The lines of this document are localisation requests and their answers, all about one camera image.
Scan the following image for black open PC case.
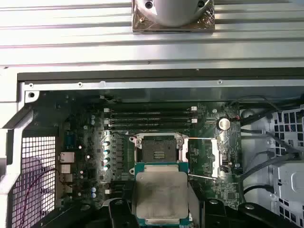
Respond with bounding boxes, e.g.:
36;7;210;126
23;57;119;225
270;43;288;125
0;67;304;228

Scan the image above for brown square base plate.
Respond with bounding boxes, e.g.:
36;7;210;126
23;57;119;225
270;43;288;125
132;0;216;34

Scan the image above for thin red wire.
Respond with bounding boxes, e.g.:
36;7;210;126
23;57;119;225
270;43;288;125
22;162;57;216

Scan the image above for metal socket cover frame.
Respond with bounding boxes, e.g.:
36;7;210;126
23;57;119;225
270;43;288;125
183;137;219;179

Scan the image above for CPU with silver top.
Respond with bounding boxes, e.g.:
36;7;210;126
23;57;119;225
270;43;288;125
133;162;190;226

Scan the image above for silver metal drive cage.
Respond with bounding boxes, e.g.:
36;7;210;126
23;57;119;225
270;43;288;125
239;104;304;228

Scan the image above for thin wire locking lever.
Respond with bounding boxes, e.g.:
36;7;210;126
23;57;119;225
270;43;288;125
189;173;218;181

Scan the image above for black RAM slot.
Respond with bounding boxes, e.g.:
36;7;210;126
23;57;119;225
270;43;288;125
104;122;198;130
104;105;198;112
104;111;198;117
104;116;198;123

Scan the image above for thick black cable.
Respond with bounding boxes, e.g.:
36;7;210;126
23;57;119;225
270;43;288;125
241;184;276;198

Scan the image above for CPU socket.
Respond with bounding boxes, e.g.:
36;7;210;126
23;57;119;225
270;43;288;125
129;133;190;167

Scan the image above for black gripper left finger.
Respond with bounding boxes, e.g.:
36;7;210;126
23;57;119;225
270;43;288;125
32;198;136;228

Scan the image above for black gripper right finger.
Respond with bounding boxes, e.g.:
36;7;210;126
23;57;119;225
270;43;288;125
190;184;289;228

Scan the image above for green motherboard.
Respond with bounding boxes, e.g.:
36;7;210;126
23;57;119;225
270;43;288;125
30;91;243;228

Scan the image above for thin black cable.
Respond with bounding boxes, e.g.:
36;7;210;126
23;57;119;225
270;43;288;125
228;95;304;114

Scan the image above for thick grey cable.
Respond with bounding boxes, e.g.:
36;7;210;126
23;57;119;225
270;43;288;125
241;128;300;159

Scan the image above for silver coin battery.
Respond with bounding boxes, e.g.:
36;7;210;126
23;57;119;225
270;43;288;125
217;117;231;130

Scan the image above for silver network port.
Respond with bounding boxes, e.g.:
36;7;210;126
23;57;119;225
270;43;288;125
58;152;76;165

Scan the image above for blue rear port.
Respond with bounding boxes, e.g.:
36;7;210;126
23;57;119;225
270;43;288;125
63;132;77;150

